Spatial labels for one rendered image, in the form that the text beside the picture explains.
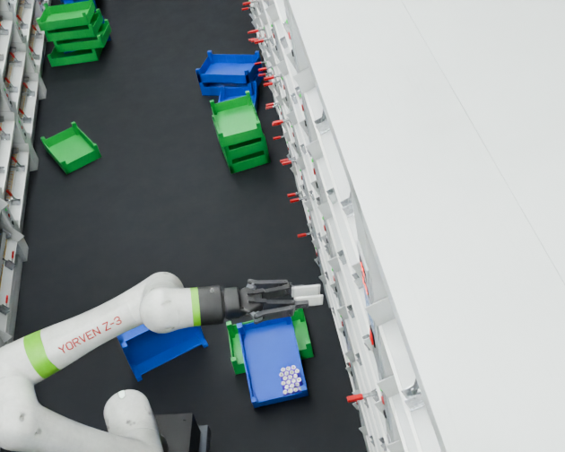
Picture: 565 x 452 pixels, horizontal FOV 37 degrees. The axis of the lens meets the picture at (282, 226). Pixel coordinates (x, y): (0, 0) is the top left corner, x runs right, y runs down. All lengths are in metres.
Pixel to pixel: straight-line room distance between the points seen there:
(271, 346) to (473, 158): 2.03
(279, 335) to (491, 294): 2.18
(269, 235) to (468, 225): 2.63
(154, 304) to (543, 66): 1.03
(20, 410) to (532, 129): 1.34
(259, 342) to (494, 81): 1.97
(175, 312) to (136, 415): 0.50
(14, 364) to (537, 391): 1.49
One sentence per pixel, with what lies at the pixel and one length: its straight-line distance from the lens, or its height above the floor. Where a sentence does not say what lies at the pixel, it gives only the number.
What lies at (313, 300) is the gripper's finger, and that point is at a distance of 2.04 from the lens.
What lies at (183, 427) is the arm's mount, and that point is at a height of 0.38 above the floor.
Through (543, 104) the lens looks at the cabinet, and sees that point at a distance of 1.35.
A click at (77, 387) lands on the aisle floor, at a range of 3.41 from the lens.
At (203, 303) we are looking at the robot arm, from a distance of 1.99.
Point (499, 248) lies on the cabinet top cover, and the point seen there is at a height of 1.70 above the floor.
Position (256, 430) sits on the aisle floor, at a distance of 3.06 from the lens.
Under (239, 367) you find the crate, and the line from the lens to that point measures 3.20.
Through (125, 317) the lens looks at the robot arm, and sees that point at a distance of 2.13.
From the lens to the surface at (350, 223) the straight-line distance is 1.53.
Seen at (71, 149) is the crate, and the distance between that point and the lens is 4.63.
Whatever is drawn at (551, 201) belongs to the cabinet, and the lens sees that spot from 1.18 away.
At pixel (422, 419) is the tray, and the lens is 1.24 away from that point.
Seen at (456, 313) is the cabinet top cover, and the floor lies 1.70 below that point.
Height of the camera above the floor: 2.47
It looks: 41 degrees down
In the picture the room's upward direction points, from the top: 13 degrees counter-clockwise
